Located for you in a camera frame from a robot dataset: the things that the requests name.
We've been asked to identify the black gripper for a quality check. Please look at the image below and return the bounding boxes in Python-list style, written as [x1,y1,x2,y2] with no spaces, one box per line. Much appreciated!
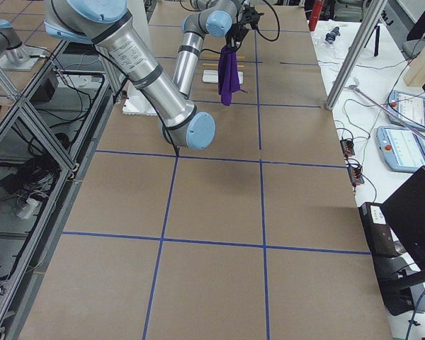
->
[225,23,249,45]

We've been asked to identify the purple towel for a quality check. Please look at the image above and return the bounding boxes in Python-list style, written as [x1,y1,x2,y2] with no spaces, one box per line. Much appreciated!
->
[217,46,247,106]

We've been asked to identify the red cylinder bottle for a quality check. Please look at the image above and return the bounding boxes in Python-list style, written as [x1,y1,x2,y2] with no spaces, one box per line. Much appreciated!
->
[308,0,324,32]

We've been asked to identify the folded blue umbrella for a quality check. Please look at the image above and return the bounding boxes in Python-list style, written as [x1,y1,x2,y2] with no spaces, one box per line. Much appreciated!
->
[325,26,341,45]

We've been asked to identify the far orange connector block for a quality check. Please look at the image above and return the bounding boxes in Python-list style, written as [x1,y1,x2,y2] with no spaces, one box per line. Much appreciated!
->
[340,139,355,158]

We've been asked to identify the orange connector block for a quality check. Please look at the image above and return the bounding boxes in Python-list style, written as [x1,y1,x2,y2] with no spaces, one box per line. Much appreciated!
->
[340,139,355,158]
[347,164,365,187]

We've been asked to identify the near orange connector block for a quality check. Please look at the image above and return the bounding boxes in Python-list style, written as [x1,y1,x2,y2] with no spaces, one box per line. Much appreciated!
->
[347,164,365,187]

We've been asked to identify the far teach pendant tablet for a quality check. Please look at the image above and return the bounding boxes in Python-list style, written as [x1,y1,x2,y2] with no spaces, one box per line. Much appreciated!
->
[387,90,425,131]

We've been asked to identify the teach pendant tablet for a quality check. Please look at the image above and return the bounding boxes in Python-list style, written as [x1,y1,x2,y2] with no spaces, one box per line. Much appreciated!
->
[376,126,425,173]
[387,90,425,131]

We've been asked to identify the near teach pendant tablet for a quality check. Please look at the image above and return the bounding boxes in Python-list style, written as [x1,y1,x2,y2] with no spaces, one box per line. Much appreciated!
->
[376,126,425,173]

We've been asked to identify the metal reacher grabber tool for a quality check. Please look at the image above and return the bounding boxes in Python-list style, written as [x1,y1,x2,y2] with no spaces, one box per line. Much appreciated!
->
[346,78,425,146]

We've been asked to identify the black monitor on stand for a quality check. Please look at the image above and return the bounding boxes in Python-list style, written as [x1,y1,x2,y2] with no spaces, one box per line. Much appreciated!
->
[358,166,425,315]

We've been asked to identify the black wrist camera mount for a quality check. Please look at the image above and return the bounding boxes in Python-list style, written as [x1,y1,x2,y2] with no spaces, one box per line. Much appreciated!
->
[240,5,264,30]

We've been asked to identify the white camera pillar with base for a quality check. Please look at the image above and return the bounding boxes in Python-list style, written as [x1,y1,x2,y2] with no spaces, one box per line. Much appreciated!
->
[123,0,156,115]

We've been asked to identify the aluminium frame post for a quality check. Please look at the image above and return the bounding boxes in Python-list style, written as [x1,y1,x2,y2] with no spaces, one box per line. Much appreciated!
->
[324,0,387,111]

